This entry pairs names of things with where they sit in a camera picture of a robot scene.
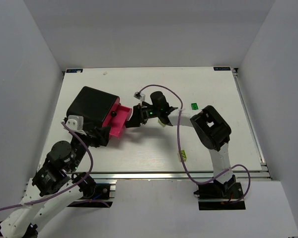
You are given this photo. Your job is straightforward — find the green lego plate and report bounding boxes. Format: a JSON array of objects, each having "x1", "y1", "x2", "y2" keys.
[{"x1": 191, "y1": 103, "x2": 199, "y2": 110}]

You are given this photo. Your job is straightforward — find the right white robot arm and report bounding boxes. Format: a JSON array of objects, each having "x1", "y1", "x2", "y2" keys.
[{"x1": 125, "y1": 91, "x2": 236, "y2": 193}]

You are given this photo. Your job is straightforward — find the lime square lego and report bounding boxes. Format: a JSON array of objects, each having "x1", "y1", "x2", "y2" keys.
[{"x1": 158, "y1": 119, "x2": 167, "y2": 127}]

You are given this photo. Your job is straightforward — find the left blue corner label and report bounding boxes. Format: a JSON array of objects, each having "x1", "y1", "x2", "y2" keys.
[{"x1": 66, "y1": 68, "x2": 83, "y2": 73}]

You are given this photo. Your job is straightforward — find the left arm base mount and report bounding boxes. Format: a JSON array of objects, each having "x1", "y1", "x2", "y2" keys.
[{"x1": 68, "y1": 175, "x2": 116, "y2": 208}]

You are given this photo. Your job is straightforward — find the aluminium table front rail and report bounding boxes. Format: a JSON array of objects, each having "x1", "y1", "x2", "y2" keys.
[{"x1": 90, "y1": 170, "x2": 271, "y2": 180}]

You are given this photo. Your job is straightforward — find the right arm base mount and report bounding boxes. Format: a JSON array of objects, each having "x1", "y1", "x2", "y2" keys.
[{"x1": 193, "y1": 182, "x2": 246, "y2": 211}]

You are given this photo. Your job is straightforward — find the blue corner label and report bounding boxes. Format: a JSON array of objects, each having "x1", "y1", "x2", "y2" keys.
[
  {"x1": 213, "y1": 66, "x2": 231, "y2": 71},
  {"x1": 66, "y1": 68, "x2": 83, "y2": 73}
]

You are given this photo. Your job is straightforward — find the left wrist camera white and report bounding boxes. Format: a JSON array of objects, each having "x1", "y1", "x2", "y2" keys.
[{"x1": 65, "y1": 115, "x2": 83, "y2": 131}]

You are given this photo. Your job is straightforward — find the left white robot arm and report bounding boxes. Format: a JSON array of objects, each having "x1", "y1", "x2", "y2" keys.
[{"x1": 0, "y1": 126, "x2": 110, "y2": 238}]

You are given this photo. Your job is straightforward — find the black drawer cabinet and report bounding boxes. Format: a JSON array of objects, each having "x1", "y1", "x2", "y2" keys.
[{"x1": 66, "y1": 86, "x2": 120, "y2": 128}]

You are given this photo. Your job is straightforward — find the right blue corner label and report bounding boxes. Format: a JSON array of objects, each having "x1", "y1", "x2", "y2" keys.
[{"x1": 213, "y1": 66, "x2": 231, "y2": 71}]

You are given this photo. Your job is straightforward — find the pink drawer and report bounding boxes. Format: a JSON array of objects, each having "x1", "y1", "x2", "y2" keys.
[{"x1": 108, "y1": 105, "x2": 132, "y2": 138}]

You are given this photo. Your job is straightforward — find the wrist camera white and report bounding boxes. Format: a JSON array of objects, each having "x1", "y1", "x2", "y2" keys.
[
  {"x1": 134, "y1": 92, "x2": 146, "y2": 107},
  {"x1": 65, "y1": 115, "x2": 83, "y2": 131}
]

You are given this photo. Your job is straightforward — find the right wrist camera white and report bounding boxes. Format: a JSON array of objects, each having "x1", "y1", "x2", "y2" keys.
[{"x1": 134, "y1": 92, "x2": 146, "y2": 107}]

